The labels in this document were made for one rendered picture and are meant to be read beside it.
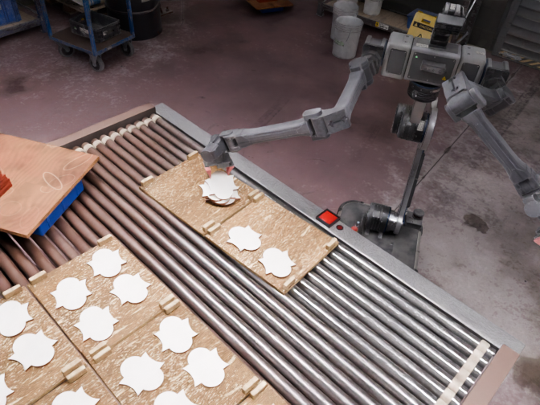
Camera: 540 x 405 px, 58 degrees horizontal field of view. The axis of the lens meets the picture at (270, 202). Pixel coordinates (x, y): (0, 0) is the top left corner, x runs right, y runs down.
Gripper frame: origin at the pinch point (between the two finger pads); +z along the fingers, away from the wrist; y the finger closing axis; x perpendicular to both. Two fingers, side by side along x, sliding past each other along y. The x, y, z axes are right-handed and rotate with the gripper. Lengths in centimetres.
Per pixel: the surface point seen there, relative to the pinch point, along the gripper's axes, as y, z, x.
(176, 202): -19.6, 8.3, -3.0
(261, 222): 12.2, 9.0, -23.9
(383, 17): 283, 98, 350
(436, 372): 48, 11, -102
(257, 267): 3.7, 8.6, -46.5
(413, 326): 50, 12, -84
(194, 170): -7.9, 8.7, 16.1
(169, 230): -25.1, 9.8, -17.1
